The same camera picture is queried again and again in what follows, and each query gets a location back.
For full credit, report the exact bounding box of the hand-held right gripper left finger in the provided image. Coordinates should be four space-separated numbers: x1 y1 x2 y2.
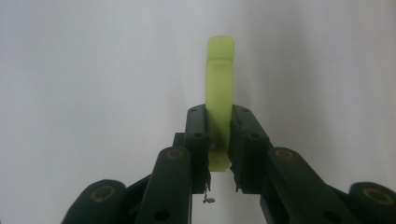
172 104 212 195

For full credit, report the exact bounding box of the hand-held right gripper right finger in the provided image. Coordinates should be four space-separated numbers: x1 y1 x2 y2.
228 105 275 195

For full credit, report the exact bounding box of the pale green plastic block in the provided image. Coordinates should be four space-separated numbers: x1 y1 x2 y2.
205 35 235 173

